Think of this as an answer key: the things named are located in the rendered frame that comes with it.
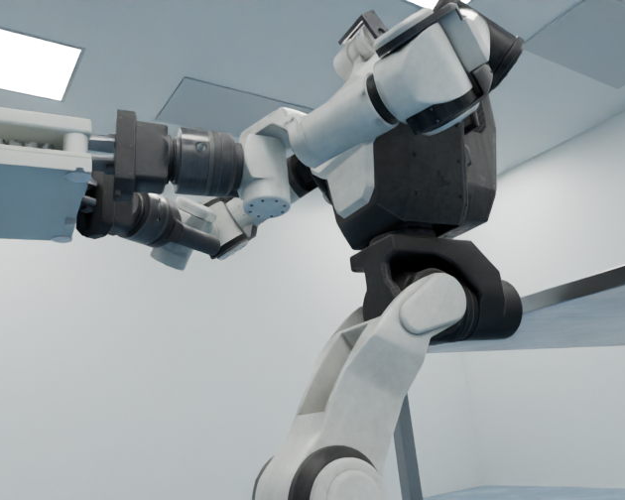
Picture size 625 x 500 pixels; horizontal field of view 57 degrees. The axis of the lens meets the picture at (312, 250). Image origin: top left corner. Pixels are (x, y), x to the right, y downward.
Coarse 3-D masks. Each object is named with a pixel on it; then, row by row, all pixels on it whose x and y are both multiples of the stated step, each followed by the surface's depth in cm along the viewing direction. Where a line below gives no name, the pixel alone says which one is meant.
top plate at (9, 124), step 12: (0, 108) 64; (0, 120) 63; (12, 120) 64; (24, 120) 64; (36, 120) 65; (48, 120) 66; (60, 120) 66; (72, 120) 67; (84, 120) 68; (0, 132) 65; (12, 132) 65; (24, 132) 66; (36, 132) 66; (48, 132) 66; (60, 132) 67; (84, 132) 67; (24, 144) 68; (60, 144) 69
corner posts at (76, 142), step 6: (72, 132) 67; (66, 138) 67; (72, 138) 67; (78, 138) 67; (84, 138) 68; (66, 144) 66; (72, 144) 66; (78, 144) 67; (84, 144) 67; (66, 150) 66; (72, 150) 66; (78, 150) 66; (84, 150) 67
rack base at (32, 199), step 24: (0, 144) 63; (0, 168) 63; (24, 168) 63; (48, 168) 64; (72, 168) 65; (0, 192) 68; (24, 192) 69; (48, 192) 70; (72, 192) 71; (0, 216) 75; (24, 216) 76; (48, 216) 77; (72, 216) 80; (48, 240) 85
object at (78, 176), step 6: (78, 168) 65; (66, 174) 66; (72, 174) 66; (78, 174) 66; (84, 174) 66; (72, 180) 67; (78, 180) 67; (84, 180) 67; (54, 240) 85; (60, 240) 85; (66, 240) 85
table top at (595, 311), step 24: (552, 288) 111; (576, 288) 106; (600, 288) 102; (624, 288) 101; (528, 312) 116; (552, 312) 120; (576, 312) 123; (600, 312) 127; (624, 312) 131; (528, 336) 157; (552, 336) 163; (576, 336) 169; (600, 336) 176; (624, 336) 184
